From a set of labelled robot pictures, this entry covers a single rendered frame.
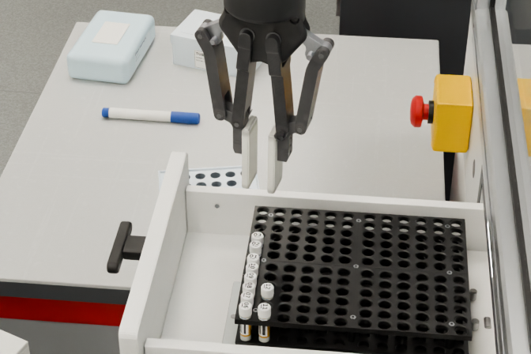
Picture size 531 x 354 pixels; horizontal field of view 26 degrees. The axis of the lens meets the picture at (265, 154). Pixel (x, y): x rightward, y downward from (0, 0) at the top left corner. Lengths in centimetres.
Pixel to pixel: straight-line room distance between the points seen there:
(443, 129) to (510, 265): 40
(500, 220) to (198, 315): 33
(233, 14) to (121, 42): 70
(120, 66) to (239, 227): 48
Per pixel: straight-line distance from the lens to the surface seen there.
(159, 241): 114
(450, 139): 142
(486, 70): 131
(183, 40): 172
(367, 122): 162
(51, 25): 349
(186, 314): 120
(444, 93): 141
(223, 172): 146
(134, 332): 105
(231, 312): 118
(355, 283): 114
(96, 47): 172
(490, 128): 121
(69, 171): 154
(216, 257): 126
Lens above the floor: 165
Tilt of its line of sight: 35 degrees down
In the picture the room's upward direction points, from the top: straight up
